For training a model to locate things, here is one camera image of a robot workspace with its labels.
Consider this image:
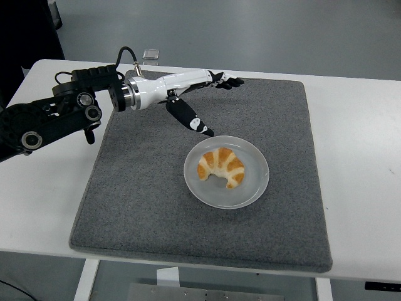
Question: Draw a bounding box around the golden croissant bread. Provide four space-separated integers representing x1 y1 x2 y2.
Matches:
196 147 246 189

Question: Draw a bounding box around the black box under table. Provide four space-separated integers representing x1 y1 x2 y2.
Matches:
364 281 401 291

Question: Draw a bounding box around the black floor cable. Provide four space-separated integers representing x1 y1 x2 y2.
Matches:
0 278 32 301

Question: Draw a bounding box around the grey waste bin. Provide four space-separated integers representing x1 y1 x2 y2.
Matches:
48 0 63 31

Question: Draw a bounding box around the person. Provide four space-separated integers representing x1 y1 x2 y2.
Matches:
0 0 66 109

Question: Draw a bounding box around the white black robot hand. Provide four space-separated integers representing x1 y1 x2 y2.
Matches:
133 68 245 137

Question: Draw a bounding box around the grey felt mat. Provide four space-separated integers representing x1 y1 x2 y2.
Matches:
68 69 333 273

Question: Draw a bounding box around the white table leg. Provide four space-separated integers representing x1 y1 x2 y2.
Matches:
73 259 100 301
315 277 333 301

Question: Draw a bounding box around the light grey round plate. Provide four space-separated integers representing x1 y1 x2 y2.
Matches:
183 135 270 209

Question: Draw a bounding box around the black wrist cable with connector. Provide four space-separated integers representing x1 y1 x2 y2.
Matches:
115 46 143 78

